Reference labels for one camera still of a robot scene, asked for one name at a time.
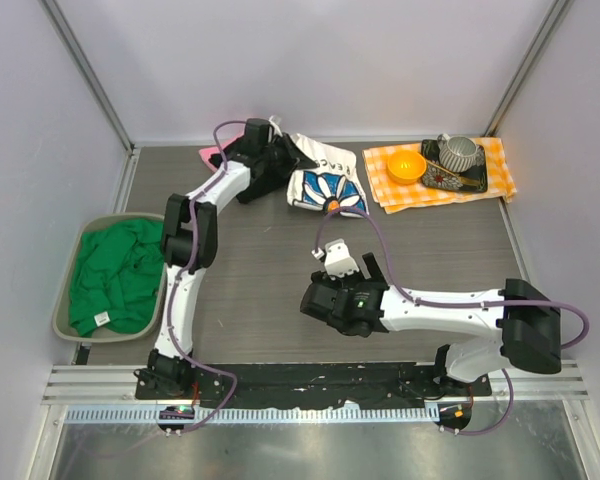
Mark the white flower print t-shirt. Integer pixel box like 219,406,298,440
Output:
269,116,368,214

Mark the grey plastic tray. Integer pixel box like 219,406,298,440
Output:
52,212,166,344

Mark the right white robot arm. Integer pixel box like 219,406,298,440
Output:
300,253,562,384

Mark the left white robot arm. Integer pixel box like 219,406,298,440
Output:
135,118,313,400

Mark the folded black t-shirt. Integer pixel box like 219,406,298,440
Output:
223,136,294,204

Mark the folded pink t-shirt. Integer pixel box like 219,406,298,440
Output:
198,135,240,164

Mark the orange checkered cloth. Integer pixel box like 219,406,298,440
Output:
362,137,517,214

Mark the orange bowl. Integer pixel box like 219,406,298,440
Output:
386,150,427,185

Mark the black patterned plate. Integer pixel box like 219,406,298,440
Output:
420,139,488,194

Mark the striped grey cup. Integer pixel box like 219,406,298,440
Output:
437,133,486,173

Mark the green t-shirt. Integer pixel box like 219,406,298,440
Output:
69,217,164,337

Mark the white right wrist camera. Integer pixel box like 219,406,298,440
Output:
312,239,360,278

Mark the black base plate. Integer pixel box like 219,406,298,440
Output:
134,362,492,410

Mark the slotted cable duct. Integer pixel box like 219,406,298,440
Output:
65,403,439,425

